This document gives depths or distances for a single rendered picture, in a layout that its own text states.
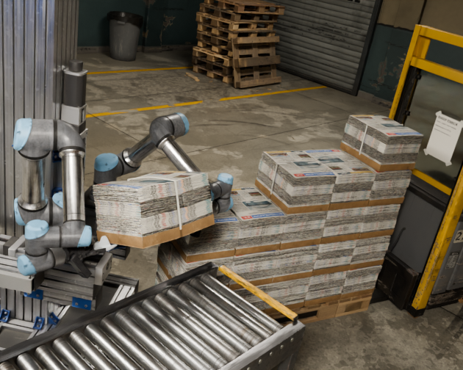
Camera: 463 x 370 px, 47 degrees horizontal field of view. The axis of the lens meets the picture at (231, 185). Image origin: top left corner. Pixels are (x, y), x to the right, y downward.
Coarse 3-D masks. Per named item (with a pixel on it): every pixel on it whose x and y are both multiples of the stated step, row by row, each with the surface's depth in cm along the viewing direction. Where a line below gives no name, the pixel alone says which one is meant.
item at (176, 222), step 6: (132, 180) 222; (138, 180) 219; (144, 180) 217; (150, 180) 215; (156, 180) 212; (162, 180) 210; (180, 180) 206; (174, 186) 204; (180, 186) 206; (174, 192) 205; (180, 192) 207; (174, 198) 205; (180, 198) 207; (174, 204) 205; (180, 204) 207; (174, 210) 205; (180, 210) 208; (174, 216) 205; (174, 222) 206
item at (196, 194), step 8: (144, 176) 226; (160, 176) 220; (168, 176) 217; (176, 176) 215; (184, 176) 212; (192, 176) 211; (200, 176) 214; (184, 184) 208; (192, 184) 211; (200, 184) 215; (208, 184) 218; (184, 192) 209; (192, 192) 212; (200, 192) 215; (208, 192) 218; (184, 200) 209; (192, 200) 211; (200, 200) 215; (208, 200) 219; (184, 208) 209; (192, 208) 212; (200, 208) 216; (208, 208) 219; (184, 216) 210; (192, 216) 212; (200, 216) 216
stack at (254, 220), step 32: (256, 192) 316; (224, 224) 276; (256, 224) 287; (288, 224) 299; (320, 224) 311; (352, 224) 323; (160, 256) 308; (256, 256) 297; (288, 256) 309; (320, 256) 323; (352, 256) 335; (288, 288) 322; (320, 288) 335
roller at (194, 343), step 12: (144, 300) 212; (156, 312) 208; (168, 324) 203; (180, 324) 202; (180, 336) 199; (192, 336) 197; (192, 348) 195; (204, 348) 193; (204, 360) 192; (216, 360) 189
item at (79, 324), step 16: (192, 272) 235; (208, 272) 239; (160, 288) 221; (176, 288) 226; (112, 304) 207; (128, 304) 208; (80, 320) 195; (96, 320) 197; (48, 336) 185; (64, 336) 188; (0, 352) 175; (16, 352) 176; (32, 352) 180; (16, 368) 177
